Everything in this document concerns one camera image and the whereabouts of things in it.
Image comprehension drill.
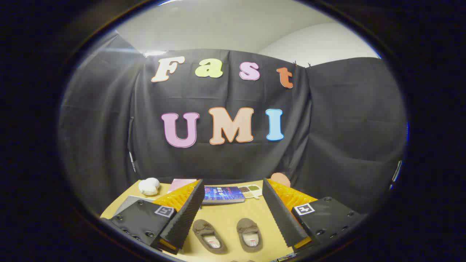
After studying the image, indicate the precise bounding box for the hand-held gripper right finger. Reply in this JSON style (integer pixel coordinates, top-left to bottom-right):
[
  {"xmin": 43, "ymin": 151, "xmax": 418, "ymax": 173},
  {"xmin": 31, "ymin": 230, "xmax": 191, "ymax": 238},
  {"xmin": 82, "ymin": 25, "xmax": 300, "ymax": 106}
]
[{"xmin": 262, "ymin": 178, "xmax": 367, "ymax": 254}]

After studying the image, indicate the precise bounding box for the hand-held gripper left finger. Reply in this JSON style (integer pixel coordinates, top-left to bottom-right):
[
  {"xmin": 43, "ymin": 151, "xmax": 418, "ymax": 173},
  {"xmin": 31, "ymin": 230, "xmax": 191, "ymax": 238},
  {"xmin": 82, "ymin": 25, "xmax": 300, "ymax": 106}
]
[{"xmin": 100, "ymin": 178, "xmax": 205, "ymax": 255}]

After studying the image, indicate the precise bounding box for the brown fluffy slipper shoe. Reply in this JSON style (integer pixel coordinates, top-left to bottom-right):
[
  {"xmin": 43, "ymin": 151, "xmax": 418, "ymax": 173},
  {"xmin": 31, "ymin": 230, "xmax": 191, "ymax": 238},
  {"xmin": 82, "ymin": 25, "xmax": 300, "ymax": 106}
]
[
  {"xmin": 192, "ymin": 219, "xmax": 227, "ymax": 254},
  {"xmin": 237, "ymin": 218, "xmax": 263, "ymax": 253}
]

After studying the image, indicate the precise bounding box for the grey fabric storage box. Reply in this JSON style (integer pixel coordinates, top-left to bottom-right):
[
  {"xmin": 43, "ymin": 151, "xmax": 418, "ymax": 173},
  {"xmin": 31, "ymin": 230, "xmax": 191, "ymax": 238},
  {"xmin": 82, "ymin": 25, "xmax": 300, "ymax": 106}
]
[{"xmin": 114, "ymin": 195, "xmax": 155, "ymax": 216}]

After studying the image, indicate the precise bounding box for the pink book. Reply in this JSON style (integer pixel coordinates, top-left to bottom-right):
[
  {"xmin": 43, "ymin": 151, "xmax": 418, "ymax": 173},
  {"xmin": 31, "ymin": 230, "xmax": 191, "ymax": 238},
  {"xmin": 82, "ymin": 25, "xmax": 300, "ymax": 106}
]
[{"xmin": 167, "ymin": 178, "xmax": 197, "ymax": 193}]

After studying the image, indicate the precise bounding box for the orange round object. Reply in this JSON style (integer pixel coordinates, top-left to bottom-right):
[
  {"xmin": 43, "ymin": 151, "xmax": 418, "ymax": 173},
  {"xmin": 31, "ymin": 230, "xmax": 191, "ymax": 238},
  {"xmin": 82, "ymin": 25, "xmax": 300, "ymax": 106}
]
[{"xmin": 270, "ymin": 172, "xmax": 291, "ymax": 188}]

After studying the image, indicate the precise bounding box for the food picture card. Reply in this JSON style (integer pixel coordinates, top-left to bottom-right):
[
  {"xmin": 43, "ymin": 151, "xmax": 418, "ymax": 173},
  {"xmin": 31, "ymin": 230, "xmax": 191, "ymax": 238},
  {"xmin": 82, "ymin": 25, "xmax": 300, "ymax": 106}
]
[{"xmin": 238, "ymin": 184, "xmax": 262, "ymax": 199}]

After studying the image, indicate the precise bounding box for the blue book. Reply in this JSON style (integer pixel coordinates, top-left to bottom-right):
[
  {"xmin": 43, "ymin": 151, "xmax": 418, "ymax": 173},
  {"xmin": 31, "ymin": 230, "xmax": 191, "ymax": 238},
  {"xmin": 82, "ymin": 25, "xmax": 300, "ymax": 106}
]
[{"xmin": 203, "ymin": 186, "xmax": 245, "ymax": 204}]

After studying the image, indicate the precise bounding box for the white plush toy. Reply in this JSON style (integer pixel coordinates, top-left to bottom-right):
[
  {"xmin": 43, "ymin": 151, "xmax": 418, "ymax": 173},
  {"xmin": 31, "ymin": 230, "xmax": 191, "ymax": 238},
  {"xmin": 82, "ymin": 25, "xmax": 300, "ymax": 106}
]
[{"xmin": 138, "ymin": 178, "xmax": 161, "ymax": 196}]

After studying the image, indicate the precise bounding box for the black hanging cord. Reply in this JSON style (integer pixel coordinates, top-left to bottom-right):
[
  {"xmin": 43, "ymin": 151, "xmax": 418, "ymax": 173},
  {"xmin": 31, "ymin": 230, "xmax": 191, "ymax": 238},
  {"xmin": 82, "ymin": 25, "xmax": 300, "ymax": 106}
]
[{"xmin": 127, "ymin": 116, "xmax": 137, "ymax": 173}]

